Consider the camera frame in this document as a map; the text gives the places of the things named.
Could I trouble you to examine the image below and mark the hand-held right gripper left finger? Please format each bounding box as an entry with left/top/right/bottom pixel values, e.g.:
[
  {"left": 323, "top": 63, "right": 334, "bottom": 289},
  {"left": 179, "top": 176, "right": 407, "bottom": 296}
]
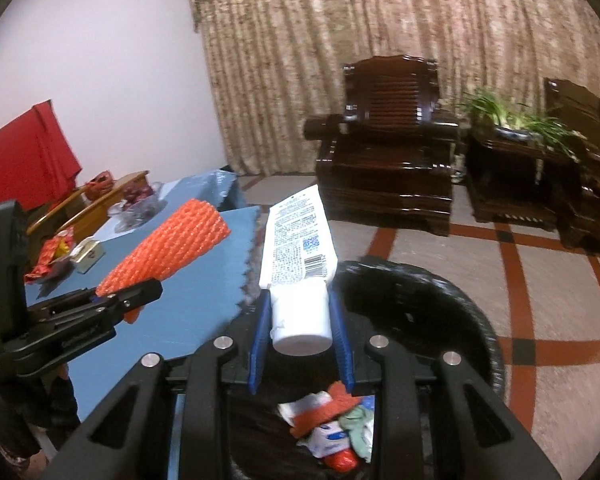
[{"left": 40, "top": 290, "right": 272, "bottom": 480}]

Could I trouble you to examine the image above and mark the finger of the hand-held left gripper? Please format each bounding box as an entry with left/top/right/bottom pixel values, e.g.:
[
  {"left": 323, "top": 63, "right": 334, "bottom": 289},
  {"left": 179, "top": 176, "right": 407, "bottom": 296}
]
[
  {"left": 29, "top": 288, "right": 102, "bottom": 319},
  {"left": 27, "top": 280, "right": 163, "bottom": 356}
]

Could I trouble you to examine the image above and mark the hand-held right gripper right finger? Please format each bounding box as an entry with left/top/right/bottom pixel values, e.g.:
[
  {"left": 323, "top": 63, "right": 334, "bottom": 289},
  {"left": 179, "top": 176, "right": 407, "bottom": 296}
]
[{"left": 328, "top": 287, "right": 563, "bottom": 480}]

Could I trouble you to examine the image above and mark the white printed wrapper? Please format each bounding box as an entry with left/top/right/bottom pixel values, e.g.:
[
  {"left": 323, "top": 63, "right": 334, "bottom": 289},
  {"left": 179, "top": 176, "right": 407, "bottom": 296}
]
[{"left": 277, "top": 392, "right": 336, "bottom": 424}]

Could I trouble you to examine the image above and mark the green rubber glove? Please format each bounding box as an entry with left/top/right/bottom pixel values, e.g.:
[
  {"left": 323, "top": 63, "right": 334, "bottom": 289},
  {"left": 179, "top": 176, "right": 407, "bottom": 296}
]
[{"left": 340, "top": 405, "right": 377, "bottom": 461}]

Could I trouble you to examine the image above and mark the small white blue box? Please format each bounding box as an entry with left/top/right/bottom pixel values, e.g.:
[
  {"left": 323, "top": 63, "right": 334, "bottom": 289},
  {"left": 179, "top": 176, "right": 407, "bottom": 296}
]
[{"left": 297, "top": 422, "right": 353, "bottom": 458}]

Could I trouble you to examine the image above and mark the black lined trash bin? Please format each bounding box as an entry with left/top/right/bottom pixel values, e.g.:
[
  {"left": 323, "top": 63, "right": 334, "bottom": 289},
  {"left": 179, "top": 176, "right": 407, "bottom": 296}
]
[{"left": 220, "top": 260, "right": 506, "bottom": 480}]

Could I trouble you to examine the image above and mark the white cup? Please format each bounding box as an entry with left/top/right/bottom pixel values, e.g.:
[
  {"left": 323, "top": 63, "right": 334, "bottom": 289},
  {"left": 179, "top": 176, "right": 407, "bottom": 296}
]
[{"left": 257, "top": 184, "right": 338, "bottom": 358}]

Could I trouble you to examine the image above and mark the red plastic bag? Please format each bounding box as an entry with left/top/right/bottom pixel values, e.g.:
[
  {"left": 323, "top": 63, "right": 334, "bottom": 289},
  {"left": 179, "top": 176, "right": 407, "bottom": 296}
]
[{"left": 325, "top": 447, "right": 359, "bottom": 472}]

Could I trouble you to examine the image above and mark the red patterned packet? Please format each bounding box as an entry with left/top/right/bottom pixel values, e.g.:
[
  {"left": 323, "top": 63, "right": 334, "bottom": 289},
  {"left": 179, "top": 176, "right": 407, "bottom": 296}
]
[
  {"left": 37, "top": 227, "right": 76, "bottom": 268},
  {"left": 24, "top": 265, "right": 56, "bottom": 285}
]

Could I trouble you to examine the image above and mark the gold tissue box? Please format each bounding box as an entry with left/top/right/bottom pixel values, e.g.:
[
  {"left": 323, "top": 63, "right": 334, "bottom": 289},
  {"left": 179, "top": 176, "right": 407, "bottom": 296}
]
[{"left": 71, "top": 238, "right": 105, "bottom": 274}]

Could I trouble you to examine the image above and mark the blue scalloped tablecloth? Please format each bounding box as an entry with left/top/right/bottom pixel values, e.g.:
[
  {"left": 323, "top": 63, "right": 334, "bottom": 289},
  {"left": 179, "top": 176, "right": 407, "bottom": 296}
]
[{"left": 0, "top": 205, "right": 261, "bottom": 421}]

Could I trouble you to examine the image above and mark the glass fruit bowl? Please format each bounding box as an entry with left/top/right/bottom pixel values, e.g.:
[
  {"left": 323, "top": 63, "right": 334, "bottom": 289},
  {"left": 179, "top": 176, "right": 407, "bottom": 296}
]
[{"left": 107, "top": 182, "right": 168, "bottom": 233}]

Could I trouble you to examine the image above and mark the wooden bench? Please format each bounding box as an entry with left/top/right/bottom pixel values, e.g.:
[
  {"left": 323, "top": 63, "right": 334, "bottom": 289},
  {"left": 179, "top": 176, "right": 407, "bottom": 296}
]
[{"left": 25, "top": 170, "right": 151, "bottom": 243}]

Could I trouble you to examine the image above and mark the red basket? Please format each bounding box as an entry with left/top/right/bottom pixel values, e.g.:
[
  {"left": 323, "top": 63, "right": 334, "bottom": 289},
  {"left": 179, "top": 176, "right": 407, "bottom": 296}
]
[{"left": 84, "top": 171, "right": 116, "bottom": 201}]

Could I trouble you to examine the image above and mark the red cloth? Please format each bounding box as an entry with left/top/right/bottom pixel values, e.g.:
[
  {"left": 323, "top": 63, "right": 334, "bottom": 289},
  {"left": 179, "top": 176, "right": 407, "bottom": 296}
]
[{"left": 0, "top": 100, "right": 83, "bottom": 211}]

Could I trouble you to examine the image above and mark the light blue tablecloth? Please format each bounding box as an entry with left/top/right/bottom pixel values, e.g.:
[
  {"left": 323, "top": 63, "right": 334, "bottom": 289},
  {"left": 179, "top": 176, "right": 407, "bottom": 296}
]
[{"left": 95, "top": 170, "right": 241, "bottom": 241}]

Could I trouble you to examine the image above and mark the dark wooden slatted armchair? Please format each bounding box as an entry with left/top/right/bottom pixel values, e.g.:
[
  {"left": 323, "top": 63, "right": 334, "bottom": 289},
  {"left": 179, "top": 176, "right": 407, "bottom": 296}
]
[{"left": 302, "top": 55, "right": 463, "bottom": 237}]

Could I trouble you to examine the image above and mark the dark wooden side table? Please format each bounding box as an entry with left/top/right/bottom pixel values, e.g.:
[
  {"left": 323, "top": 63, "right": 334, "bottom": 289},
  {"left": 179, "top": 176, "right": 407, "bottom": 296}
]
[{"left": 464, "top": 130, "right": 581, "bottom": 233}]

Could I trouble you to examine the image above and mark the green potted plant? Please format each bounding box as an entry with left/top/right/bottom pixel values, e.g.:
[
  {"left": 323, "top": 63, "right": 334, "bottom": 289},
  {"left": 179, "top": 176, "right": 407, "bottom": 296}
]
[{"left": 457, "top": 89, "right": 581, "bottom": 161}]

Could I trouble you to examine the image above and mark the beige patterned curtain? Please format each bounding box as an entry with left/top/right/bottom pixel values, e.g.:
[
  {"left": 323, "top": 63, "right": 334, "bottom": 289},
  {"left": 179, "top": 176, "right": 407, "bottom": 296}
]
[{"left": 184, "top": 0, "right": 600, "bottom": 181}]

